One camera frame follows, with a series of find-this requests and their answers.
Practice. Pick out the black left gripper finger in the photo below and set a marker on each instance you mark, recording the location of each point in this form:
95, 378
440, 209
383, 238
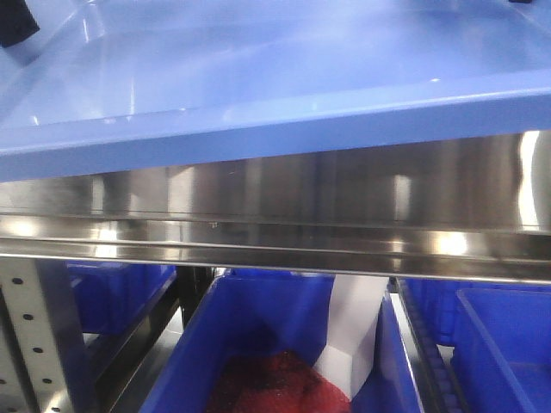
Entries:
17, 22

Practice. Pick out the blue plastic tray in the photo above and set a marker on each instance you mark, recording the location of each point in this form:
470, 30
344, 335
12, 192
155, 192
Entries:
123, 85

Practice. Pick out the perforated steel shelf upright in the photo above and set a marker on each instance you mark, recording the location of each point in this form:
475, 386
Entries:
44, 365

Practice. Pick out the stainless steel shelf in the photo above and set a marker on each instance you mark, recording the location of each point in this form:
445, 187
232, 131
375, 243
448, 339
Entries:
462, 209

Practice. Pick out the blue bin lower left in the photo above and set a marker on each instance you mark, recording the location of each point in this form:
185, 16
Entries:
111, 295

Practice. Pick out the blue bin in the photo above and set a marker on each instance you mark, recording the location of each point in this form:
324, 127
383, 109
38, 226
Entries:
500, 334
255, 312
111, 295

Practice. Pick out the blue bin lower centre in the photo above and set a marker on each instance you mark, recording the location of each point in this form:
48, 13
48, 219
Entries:
255, 312

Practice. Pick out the red mesh cloth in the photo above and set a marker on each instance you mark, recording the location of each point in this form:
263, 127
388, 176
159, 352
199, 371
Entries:
281, 382

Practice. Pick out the white paper sheet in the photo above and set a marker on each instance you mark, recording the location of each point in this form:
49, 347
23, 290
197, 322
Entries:
348, 355

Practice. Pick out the blue bin lower right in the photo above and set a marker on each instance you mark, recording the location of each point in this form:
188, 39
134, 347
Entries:
500, 334

